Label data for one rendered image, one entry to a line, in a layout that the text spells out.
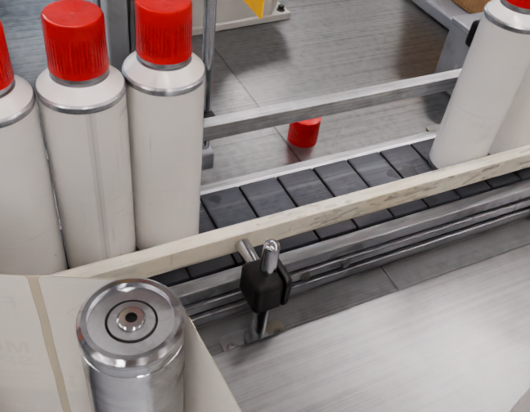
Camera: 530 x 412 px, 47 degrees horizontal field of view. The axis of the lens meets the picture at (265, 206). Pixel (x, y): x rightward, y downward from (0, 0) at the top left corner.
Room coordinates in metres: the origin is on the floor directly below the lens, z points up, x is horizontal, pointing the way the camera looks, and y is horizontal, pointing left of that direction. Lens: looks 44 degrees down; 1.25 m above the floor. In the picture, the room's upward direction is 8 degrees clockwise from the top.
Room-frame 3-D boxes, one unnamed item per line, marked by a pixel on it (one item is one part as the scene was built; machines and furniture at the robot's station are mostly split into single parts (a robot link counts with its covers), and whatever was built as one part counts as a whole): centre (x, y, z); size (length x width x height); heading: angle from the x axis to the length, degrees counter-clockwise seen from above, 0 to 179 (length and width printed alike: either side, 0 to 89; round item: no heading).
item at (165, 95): (0.32, 0.07, 0.98); 0.05 x 0.05 x 0.20
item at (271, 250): (0.27, -0.01, 0.89); 0.03 x 0.03 x 0.12; 32
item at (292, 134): (0.55, -0.03, 0.85); 0.03 x 0.03 x 0.03
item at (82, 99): (0.29, 0.12, 0.98); 0.05 x 0.05 x 0.20
